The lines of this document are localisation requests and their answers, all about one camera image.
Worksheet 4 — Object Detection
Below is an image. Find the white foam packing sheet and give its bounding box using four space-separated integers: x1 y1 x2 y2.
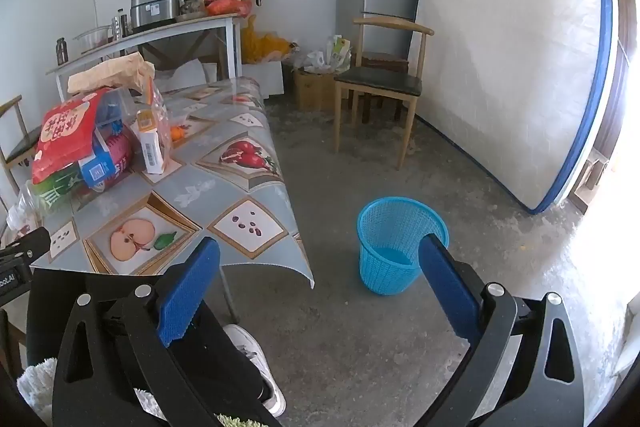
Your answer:
157 59 216 92

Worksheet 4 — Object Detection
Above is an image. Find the clear glass bowl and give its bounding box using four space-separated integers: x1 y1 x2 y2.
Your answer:
74 26 113 54

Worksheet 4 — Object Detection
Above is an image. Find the white mattress with blue edge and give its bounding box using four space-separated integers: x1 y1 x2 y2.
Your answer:
414 0 615 215

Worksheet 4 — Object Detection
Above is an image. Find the white side table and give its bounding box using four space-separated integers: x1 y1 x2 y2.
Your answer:
46 13 244 102

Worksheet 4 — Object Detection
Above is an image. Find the yellow plastic bag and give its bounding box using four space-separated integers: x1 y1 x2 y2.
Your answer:
242 14 296 65

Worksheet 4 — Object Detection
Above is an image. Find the white shoe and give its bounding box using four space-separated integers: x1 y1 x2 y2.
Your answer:
222 324 287 418

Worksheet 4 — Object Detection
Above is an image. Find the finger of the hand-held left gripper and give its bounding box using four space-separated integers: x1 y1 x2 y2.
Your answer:
0 227 52 262

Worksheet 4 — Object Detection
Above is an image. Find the brown wooden door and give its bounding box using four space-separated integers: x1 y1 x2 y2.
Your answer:
582 0 640 208

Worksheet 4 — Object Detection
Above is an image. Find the brown paper bag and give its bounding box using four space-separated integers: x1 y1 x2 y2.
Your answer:
67 53 156 96

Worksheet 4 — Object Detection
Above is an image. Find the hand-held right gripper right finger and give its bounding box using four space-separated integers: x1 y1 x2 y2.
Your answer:
418 233 586 427

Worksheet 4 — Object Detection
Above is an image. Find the blue plastic wastebasket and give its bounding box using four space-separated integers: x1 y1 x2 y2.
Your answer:
357 198 449 297

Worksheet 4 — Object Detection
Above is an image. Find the green plastic bottle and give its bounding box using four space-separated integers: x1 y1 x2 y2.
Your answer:
17 167 86 220

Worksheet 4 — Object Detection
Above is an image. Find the white foam box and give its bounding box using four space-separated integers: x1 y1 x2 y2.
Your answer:
242 59 285 98

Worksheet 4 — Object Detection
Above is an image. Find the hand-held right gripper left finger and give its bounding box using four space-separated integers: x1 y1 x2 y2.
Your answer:
52 236 226 427

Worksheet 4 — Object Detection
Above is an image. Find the red snack bag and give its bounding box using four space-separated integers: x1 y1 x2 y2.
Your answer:
31 88 113 185

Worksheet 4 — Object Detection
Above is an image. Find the silver rice cooker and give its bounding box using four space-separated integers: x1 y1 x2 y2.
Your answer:
130 0 182 29

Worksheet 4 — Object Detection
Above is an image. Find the pink packet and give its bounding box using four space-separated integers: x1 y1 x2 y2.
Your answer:
102 134 136 180

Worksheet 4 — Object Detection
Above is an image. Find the blue packet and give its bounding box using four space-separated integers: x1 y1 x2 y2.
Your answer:
77 134 118 192

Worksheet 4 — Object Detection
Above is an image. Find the fruit print tablecloth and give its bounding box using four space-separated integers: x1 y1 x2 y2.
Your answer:
0 76 315 292

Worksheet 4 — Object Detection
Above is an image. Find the white yellow carton box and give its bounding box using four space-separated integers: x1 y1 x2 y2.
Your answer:
136 107 168 175

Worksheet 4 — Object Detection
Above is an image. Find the wooden chair black seat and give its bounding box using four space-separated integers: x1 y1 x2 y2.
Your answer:
333 17 435 171
0 95 43 208

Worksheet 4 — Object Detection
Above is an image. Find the dark wooden stool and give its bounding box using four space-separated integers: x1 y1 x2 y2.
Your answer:
350 52 408 122

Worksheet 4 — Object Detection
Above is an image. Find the orange plastic bag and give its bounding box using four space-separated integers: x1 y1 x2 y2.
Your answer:
206 0 256 18

